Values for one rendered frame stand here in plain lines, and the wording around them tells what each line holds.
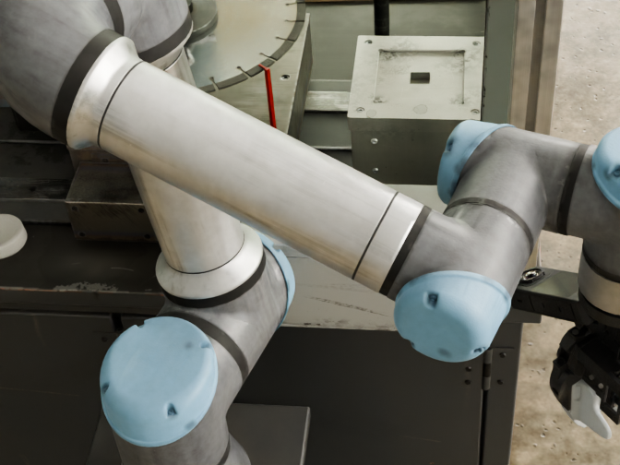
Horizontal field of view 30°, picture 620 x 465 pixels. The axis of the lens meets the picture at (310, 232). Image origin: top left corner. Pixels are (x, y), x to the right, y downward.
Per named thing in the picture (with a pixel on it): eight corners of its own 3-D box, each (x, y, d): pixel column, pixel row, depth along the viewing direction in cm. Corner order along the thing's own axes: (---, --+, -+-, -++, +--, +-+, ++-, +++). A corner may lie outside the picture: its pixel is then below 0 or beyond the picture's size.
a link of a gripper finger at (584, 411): (594, 472, 110) (605, 414, 104) (553, 430, 114) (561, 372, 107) (619, 456, 111) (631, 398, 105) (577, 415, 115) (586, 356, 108)
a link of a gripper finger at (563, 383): (556, 418, 109) (565, 360, 103) (545, 408, 110) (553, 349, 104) (594, 395, 111) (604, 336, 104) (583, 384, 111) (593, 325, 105)
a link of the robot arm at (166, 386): (95, 466, 120) (67, 387, 111) (159, 371, 129) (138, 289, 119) (196, 504, 116) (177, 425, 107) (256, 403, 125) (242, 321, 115)
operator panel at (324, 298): (474, 270, 150) (479, 185, 139) (473, 336, 142) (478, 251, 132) (261, 263, 153) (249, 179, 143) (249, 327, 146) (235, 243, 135)
